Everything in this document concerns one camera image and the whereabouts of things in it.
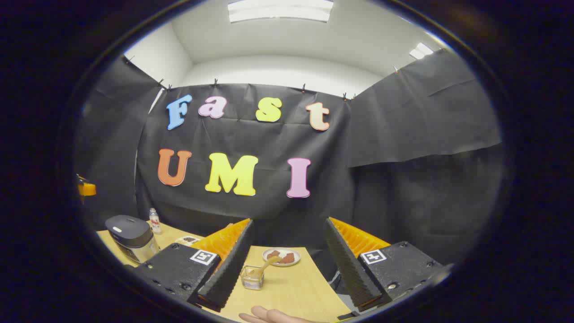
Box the long ceiling light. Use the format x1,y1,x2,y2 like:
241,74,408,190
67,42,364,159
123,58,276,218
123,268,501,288
228,0,335,23

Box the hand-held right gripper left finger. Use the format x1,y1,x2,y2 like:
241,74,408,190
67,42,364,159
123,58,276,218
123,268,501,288
134,218,255,313

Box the wooden spoon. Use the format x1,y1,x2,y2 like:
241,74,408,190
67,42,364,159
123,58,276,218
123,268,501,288
248,256,282,278

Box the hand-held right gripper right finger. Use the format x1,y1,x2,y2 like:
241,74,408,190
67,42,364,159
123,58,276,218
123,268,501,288
324,217,444,312

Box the white round plate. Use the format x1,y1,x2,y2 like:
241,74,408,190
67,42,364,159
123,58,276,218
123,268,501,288
262,248,301,267

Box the black backdrop cloth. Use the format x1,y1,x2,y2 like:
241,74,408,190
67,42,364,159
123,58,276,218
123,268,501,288
74,47,503,270

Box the metal wire chopstick holder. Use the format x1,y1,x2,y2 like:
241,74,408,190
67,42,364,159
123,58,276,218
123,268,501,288
240,265,265,291

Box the small ceiling light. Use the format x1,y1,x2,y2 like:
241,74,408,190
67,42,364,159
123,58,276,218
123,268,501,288
409,42,435,60

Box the grey rice cooker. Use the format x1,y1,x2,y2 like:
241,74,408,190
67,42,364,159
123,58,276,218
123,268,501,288
105,215,160,264

